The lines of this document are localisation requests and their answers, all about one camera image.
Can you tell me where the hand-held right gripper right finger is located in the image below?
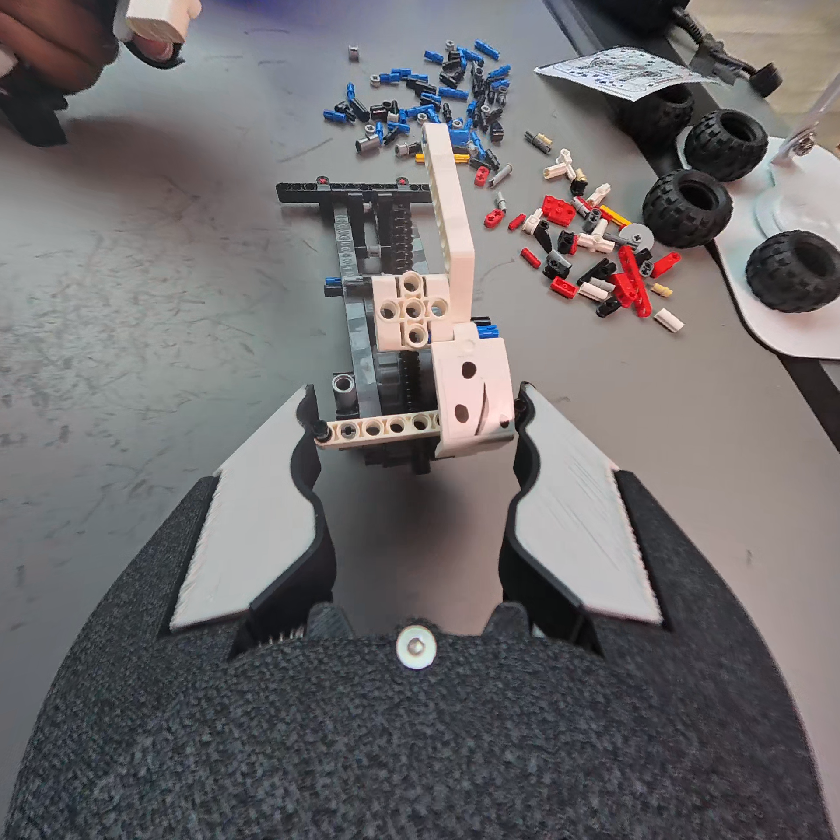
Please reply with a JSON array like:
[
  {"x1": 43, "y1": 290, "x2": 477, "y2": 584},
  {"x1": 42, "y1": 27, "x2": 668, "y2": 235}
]
[{"x1": 499, "y1": 382, "x2": 664, "y2": 657}]

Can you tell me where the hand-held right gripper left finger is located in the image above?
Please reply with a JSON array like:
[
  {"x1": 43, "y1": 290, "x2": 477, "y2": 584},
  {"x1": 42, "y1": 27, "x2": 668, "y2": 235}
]
[{"x1": 169, "y1": 385, "x2": 337, "y2": 660}]

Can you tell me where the pile of blue black pins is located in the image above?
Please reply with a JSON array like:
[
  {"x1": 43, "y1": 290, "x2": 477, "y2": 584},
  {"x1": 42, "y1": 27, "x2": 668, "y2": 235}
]
[{"x1": 323, "y1": 39, "x2": 514, "y2": 173}]

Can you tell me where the partly built toy truck chassis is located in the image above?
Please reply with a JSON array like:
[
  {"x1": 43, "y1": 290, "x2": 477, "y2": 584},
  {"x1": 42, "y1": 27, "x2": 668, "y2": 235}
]
[{"x1": 276, "y1": 121, "x2": 519, "y2": 476}]

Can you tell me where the black rubber toy tyre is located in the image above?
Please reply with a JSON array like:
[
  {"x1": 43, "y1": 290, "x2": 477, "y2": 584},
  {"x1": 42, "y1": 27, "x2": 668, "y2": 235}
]
[
  {"x1": 684, "y1": 108, "x2": 769, "y2": 182},
  {"x1": 745, "y1": 230, "x2": 840, "y2": 312},
  {"x1": 620, "y1": 84, "x2": 697, "y2": 148},
  {"x1": 642, "y1": 169, "x2": 735, "y2": 249}
]

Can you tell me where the pile of red white pieces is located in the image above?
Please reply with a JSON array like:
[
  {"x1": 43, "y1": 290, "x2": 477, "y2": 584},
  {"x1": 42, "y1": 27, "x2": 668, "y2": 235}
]
[{"x1": 484, "y1": 147, "x2": 686, "y2": 334}]

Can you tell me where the white book stand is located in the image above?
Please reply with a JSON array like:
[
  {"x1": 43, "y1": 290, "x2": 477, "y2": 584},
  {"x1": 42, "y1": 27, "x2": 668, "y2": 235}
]
[{"x1": 676, "y1": 82, "x2": 840, "y2": 362}]

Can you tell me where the printed sticker sheet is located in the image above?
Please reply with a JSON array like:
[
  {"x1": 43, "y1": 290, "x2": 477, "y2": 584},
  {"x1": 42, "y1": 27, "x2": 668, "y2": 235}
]
[{"x1": 533, "y1": 47, "x2": 723, "y2": 104}]

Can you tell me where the black adapter cable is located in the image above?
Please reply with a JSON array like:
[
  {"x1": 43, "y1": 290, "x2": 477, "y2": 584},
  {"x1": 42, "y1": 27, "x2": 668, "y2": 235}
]
[{"x1": 669, "y1": 0, "x2": 784, "y2": 98}]

